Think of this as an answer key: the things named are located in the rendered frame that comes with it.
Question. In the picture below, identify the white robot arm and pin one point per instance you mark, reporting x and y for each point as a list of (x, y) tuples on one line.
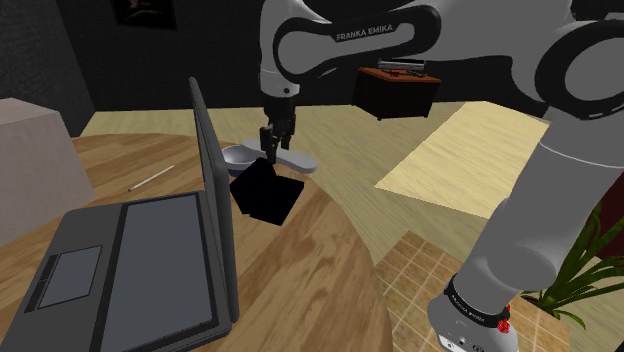
[(531, 214)]

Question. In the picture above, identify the tile-patterned robot stand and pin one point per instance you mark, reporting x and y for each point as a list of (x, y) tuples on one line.
[(414, 273)]

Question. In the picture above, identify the dark framed wall picture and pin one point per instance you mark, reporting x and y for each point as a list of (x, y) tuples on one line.
[(146, 12)]

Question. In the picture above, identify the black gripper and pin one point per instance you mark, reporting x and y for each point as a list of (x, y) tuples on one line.
[(280, 111)]

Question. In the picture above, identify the white pencil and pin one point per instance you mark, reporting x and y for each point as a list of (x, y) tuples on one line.
[(151, 178)]

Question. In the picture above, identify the grey measuring spoon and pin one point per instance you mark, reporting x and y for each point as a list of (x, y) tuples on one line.
[(239, 156)]

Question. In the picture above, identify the pale grey block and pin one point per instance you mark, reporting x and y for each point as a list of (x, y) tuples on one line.
[(34, 166)]

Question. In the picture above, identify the black box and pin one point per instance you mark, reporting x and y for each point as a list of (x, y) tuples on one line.
[(265, 197)]

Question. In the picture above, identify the green potted plant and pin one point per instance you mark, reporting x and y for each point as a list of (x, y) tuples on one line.
[(580, 278)]

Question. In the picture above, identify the grey open laptop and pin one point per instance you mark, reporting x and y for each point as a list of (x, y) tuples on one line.
[(161, 263)]

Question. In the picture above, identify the dark brown chest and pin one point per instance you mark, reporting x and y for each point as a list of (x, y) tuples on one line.
[(395, 97)]

